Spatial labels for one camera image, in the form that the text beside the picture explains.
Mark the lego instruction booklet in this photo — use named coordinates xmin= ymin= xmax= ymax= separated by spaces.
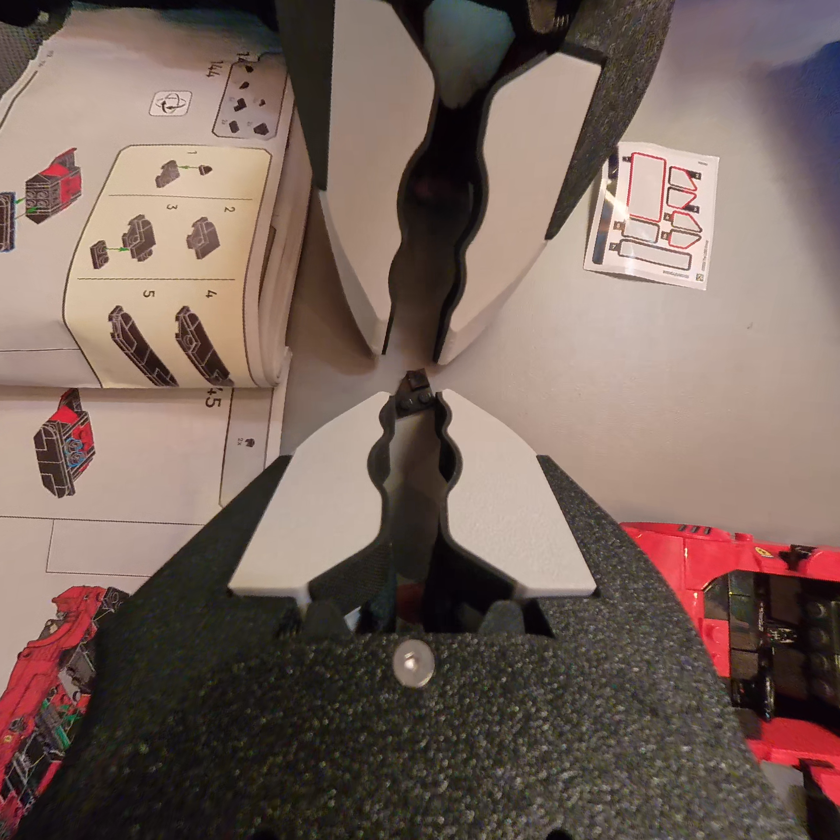
xmin=0 ymin=7 xmax=312 ymax=821

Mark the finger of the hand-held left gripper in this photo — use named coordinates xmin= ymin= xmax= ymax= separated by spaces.
xmin=319 ymin=0 xmax=437 ymax=357
xmin=432 ymin=49 xmax=606 ymax=366

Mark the lego sticker sheet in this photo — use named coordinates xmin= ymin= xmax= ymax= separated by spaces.
xmin=583 ymin=141 xmax=721 ymax=291

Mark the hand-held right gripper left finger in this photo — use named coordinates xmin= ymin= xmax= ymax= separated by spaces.
xmin=228 ymin=391 xmax=395 ymax=601

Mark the red lego sports car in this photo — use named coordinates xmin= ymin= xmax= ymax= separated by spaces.
xmin=620 ymin=521 xmax=840 ymax=840

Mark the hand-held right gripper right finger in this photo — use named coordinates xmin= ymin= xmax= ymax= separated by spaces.
xmin=436 ymin=389 xmax=598 ymax=599

